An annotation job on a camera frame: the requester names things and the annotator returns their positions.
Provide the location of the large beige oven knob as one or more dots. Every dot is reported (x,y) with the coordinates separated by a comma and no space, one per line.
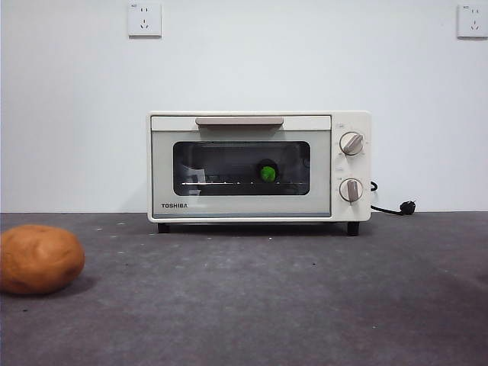
(350,143)

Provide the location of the cream white toaster oven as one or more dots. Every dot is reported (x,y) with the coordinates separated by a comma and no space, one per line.
(350,213)

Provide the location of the small beige oven knob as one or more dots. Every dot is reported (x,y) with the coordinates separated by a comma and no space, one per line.
(350,189)

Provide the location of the purple eggplant with green cap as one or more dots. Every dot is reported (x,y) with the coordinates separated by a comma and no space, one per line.
(268,173)

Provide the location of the white wall socket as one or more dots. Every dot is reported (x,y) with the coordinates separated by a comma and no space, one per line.
(472,21)
(145,20)

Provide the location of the brown potato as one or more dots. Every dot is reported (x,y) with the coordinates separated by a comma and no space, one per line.
(38,259)

